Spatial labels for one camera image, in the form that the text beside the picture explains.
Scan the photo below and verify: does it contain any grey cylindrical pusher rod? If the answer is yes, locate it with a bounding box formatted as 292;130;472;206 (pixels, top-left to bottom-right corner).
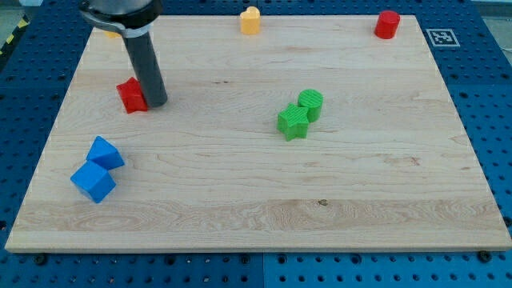
122;32;168;108

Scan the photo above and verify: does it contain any yellow block behind arm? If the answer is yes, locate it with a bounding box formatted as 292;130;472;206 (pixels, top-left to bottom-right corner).
104;31;121;38

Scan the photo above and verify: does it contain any red star block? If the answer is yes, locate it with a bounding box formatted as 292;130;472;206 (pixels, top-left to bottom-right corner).
116;77;148;114

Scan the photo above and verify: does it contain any green star block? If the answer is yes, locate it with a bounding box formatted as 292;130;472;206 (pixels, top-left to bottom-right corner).
277;103;310;141

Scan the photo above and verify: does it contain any blue triangular block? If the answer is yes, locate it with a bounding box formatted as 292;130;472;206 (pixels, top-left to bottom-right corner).
86;136;125;170

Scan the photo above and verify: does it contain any yellow heart block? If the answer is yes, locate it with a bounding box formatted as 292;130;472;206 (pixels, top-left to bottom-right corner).
239;6;261;35

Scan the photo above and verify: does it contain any blue cube block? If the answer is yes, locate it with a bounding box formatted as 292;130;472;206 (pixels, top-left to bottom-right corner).
70;161;116;203

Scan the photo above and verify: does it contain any green cylinder block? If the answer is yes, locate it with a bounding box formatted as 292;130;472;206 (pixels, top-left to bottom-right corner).
298;89;324;122

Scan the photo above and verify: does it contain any wooden board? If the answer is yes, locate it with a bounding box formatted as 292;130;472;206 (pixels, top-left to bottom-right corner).
6;15;511;253

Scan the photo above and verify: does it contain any red cylinder block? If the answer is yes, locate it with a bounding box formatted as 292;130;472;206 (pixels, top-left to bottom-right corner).
374;10;401;39

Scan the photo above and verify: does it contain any fiducial marker tag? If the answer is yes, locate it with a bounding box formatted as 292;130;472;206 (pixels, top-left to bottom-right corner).
426;29;460;47

